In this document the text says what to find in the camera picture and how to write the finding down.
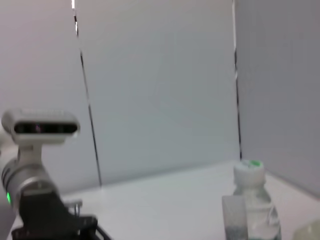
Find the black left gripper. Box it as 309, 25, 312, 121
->
11, 191, 113, 240

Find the clear green-label water bottle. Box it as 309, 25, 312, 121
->
232, 159, 283, 240

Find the translucent green fruit plate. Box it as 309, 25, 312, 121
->
292, 219, 320, 240

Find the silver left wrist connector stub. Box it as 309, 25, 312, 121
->
70, 199, 84, 216

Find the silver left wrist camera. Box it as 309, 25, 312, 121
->
1, 107, 81, 166

